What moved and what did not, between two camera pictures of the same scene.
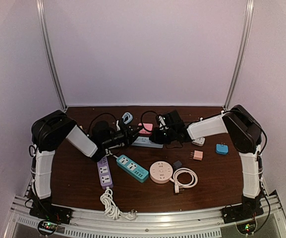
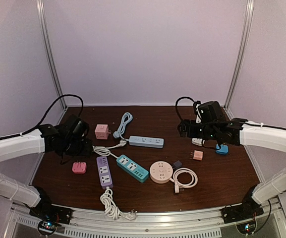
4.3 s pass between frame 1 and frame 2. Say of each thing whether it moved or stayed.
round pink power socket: stayed
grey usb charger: stayed
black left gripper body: moved
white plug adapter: stayed
